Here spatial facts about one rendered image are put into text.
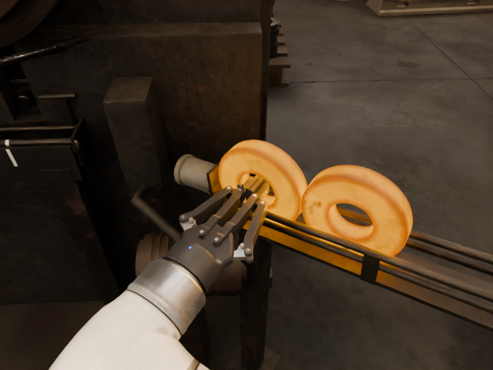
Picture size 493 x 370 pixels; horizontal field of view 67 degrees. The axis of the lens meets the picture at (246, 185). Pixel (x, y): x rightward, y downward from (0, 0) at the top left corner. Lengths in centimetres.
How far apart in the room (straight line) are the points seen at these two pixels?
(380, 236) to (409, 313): 85
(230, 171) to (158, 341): 29
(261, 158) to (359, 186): 15
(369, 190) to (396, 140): 159
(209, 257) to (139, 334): 12
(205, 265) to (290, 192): 17
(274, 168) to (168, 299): 24
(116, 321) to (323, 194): 31
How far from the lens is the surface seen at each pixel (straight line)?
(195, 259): 49
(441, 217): 172
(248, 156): 57
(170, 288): 46
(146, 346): 44
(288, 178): 55
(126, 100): 69
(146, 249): 77
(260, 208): 56
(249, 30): 74
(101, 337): 45
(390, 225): 53
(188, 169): 68
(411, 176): 187
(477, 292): 55
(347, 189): 52
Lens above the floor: 112
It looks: 42 degrees down
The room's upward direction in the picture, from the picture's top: straight up
